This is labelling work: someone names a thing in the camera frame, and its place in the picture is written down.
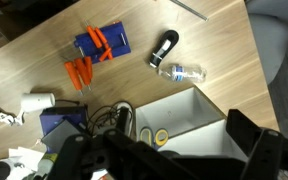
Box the blue hex key rack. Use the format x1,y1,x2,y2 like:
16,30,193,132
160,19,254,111
73,21,132,65

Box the white paper cup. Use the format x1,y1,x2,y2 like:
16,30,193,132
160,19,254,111
19,91,56,114

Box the clear plastic water bottle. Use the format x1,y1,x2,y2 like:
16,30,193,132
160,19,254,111
156,62,208,84

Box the yellow handled scissors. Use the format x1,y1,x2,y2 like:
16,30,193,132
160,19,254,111
139,125,171,148

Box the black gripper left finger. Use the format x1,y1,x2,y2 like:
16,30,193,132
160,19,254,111
46,105,172,180

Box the black and silver tool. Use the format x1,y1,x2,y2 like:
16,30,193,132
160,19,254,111
149,29,180,69

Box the black cable bundle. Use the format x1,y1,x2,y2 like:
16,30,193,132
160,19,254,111
84,100,136,135

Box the white item in tray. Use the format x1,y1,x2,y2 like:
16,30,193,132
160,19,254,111
161,38,172,52

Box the grey office chair with armrests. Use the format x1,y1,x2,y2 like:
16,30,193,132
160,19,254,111
244,0,288,86

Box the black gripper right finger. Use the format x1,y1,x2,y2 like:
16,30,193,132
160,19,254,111
224,108,288,180

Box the blue box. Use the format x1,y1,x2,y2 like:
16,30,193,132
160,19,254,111
39,105,89,155

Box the spray bottle with yellow label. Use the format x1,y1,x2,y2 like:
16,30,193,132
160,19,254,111
33,151,59,180

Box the black flat device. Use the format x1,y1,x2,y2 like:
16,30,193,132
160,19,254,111
40,118,82,153

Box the white shelf unit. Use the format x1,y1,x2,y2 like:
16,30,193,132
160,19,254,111
134,85,249,165

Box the white papers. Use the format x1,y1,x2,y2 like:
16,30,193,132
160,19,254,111
7,145,52,180

